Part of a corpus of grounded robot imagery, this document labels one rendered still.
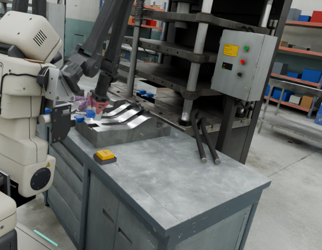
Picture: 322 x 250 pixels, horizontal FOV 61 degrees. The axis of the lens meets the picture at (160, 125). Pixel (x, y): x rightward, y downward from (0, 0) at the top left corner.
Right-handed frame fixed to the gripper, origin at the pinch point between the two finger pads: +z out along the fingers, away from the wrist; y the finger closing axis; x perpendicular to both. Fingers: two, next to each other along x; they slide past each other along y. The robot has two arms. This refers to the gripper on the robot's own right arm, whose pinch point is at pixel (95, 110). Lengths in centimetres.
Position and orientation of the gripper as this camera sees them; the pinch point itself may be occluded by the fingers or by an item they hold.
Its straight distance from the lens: 141.6
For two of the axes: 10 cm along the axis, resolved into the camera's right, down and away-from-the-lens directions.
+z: -3.3, 8.9, 3.2
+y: -6.0, -4.6, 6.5
